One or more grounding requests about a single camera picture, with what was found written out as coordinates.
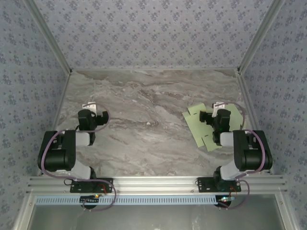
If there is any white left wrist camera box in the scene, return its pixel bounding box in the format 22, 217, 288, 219
82, 102, 97, 113

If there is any pale blue slotted cable duct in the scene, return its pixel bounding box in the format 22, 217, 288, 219
35, 195, 218, 206

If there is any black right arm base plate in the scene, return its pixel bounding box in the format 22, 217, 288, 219
197, 177, 241, 194

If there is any aluminium mounting beam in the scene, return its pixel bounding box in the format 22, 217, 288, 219
26, 176, 287, 194

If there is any aluminium frame post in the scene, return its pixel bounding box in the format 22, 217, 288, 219
236, 0, 286, 74
23, 0, 73, 74

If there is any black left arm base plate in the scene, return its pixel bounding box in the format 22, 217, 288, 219
70, 177, 114, 194

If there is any aluminium table side rail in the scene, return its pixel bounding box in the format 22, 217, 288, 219
37, 70, 72, 177
236, 70, 275, 175

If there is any thin aluminium table back rail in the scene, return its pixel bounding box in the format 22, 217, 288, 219
71, 68, 238, 72

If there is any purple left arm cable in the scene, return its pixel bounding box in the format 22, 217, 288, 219
39, 103, 118, 213

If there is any small black circuit board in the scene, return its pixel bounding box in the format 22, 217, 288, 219
215, 195, 237, 208
80, 195, 99, 207

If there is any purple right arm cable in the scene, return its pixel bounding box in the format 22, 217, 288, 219
214, 102, 271, 210

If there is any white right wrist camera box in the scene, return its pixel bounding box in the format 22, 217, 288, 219
212, 102, 225, 115

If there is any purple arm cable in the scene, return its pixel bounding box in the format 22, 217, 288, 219
39, 103, 118, 213
214, 102, 271, 210

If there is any aluminium lower frame bar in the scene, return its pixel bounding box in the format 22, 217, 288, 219
275, 193, 297, 230
13, 193, 36, 230

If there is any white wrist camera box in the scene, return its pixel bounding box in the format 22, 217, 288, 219
82, 102, 97, 113
212, 102, 225, 115

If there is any light green paper box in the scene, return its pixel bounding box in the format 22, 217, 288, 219
182, 102, 245, 152

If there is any grey metal panel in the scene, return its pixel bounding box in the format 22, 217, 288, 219
30, 194, 281, 230

